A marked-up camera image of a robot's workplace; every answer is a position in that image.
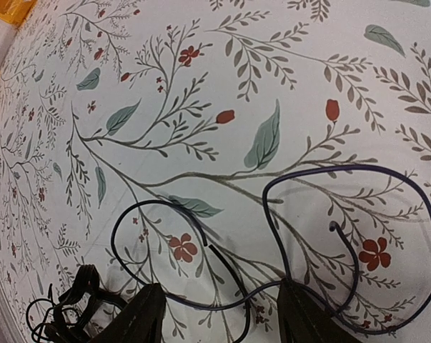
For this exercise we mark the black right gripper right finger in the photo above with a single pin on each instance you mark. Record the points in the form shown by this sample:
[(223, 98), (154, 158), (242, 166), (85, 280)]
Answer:
[(302, 320)]

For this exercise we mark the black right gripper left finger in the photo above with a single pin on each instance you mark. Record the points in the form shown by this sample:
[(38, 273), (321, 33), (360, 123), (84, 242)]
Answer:
[(140, 321)]

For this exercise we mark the floral patterned table mat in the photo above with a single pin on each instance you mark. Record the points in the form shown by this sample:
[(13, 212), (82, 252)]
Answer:
[(107, 107)]

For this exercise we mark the yellow plastic bin far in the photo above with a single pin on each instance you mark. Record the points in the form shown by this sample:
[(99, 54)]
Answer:
[(15, 12)]

